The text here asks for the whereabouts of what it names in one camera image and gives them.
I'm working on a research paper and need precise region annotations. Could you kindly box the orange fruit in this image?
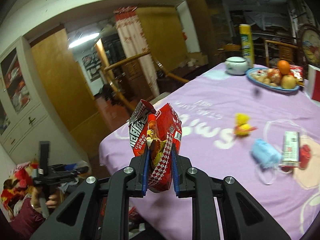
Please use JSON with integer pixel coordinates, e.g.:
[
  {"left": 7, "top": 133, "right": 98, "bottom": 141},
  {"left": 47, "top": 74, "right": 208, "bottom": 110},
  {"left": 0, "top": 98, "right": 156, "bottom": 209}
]
[{"left": 277, "top": 60, "right": 291, "bottom": 75}]

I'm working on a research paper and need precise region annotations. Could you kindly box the yellow mesh scrubber ball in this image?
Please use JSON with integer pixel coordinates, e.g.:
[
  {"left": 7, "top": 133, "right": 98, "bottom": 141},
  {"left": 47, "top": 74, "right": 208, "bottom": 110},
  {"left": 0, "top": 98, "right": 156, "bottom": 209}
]
[{"left": 234, "top": 113, "right": 257, "bottom": 137}]

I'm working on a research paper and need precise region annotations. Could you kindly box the red white box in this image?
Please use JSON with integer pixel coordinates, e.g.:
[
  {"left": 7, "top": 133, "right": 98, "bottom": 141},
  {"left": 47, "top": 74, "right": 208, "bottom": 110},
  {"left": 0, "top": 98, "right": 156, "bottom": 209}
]
[{"left": 306, "top": 64, "right": 320, "bottom": 102}]

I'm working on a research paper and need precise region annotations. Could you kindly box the red snack packet on plate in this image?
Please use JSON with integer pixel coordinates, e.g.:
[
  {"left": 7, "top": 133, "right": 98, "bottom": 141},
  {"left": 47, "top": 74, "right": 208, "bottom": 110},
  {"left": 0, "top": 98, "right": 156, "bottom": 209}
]
[{"left": 290, "top": 64, "right": 303, "bottom": 83}]

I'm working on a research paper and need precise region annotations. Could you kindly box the red small cup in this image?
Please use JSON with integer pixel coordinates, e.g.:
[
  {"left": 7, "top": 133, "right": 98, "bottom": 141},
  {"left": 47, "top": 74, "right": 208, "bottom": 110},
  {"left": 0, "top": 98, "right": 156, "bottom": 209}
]
[{"left": 299, "top": 144, "right": 311, "bottom": 170}]

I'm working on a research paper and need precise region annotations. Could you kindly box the white ceramic lidded jar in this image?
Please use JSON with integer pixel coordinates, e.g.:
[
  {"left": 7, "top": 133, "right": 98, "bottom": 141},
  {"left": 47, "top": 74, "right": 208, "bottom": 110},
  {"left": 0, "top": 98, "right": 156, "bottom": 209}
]
[{"left": 225, "top": 56, "right": 249, "bottom": 75}]

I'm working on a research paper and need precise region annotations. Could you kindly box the blue face mask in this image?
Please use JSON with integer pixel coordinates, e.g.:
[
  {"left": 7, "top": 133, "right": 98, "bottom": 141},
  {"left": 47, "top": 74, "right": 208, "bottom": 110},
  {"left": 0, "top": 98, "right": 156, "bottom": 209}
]
[{"left": 251, "top": 139, "right": 282, "bottom": 168}]

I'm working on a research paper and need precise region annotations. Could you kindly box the blue oval fruit plate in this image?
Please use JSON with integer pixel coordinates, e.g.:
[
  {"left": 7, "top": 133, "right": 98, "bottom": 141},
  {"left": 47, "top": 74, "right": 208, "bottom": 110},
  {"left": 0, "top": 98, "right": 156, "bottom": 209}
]
[{"left": 246, "top": 67, "right": 299, "bottom": 94}]

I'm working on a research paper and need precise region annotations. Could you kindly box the round framed picture stand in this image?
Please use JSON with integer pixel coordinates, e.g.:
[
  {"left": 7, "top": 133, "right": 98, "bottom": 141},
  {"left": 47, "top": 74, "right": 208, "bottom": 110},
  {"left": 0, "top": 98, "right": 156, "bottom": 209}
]
[{"left": 297, "top": 24, "right": 319, "bottom": 67}]

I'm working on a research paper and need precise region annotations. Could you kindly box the bagged pastry on plate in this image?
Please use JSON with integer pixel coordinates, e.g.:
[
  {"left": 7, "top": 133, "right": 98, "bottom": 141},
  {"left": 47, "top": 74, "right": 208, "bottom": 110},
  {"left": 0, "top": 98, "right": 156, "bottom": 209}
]
[{"left": 267, "top": 68, "right": 282, "bottom": 85}]

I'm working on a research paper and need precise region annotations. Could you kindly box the small white red carton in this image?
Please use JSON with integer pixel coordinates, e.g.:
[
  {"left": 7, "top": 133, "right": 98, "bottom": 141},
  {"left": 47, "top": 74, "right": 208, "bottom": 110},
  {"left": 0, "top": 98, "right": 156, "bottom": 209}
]
[{"left": 280, "top": 131, "right": 300, "bottom": 167}]

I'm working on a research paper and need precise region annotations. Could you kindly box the red white curtain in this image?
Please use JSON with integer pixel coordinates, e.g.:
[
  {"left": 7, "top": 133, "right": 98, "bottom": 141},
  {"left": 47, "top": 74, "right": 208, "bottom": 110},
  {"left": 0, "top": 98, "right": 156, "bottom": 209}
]
[{"left": 113, "top": 7, "right": 159, "bottom": 97}]

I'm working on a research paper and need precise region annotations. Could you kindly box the person's left hand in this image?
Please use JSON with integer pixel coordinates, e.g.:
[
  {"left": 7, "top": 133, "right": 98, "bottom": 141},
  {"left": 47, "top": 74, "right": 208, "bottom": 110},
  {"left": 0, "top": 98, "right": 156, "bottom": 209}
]
[{"left": 30, "top": 187, "right": 61, "bottom": 213}]

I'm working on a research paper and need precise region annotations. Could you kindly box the yellow red apple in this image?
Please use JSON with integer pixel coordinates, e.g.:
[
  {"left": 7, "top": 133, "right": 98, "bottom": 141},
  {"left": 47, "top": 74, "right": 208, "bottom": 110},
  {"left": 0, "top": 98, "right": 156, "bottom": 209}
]
[{"left": 281, "top": 75, "right": 296, "bottom": 89}]

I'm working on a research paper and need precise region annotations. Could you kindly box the wooden chair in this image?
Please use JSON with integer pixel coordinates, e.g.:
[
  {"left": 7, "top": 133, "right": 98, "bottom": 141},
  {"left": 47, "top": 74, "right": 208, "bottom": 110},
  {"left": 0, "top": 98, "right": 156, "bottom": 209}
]
[{"left": 102, "top": 50, "right": 189, "bottom": 114}]

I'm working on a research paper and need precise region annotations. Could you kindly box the red snack bag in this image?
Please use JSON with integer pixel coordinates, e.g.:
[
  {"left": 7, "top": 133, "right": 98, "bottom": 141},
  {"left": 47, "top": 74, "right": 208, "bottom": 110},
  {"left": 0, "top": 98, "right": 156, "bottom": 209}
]
[{"left": 129, "top": 100, "right": 182, "bottom": 193}]

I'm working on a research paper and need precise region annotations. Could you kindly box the yellow spray can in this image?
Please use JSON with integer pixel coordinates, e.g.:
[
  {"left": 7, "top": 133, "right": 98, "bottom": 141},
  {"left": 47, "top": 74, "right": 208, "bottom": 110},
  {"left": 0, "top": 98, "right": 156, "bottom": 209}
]
[{"left": 239, "top": 24, "right": 254, "bottom": 68}]

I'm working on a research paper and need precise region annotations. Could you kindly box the white cabinet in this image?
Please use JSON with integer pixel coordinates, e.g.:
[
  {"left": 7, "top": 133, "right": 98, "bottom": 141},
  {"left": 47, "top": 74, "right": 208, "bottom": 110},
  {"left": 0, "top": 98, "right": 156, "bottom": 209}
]
[{"left": 1, "top": 36, "right": 88, "bottom": 164}]

